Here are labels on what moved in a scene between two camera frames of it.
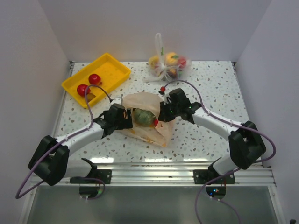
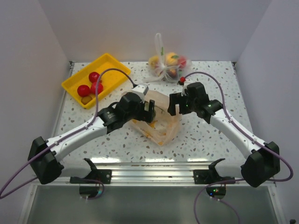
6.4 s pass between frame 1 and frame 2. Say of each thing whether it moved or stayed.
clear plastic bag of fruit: stayed
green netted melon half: moved
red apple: moved
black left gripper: moved
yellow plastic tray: stayed
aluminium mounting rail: stayed
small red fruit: stayed
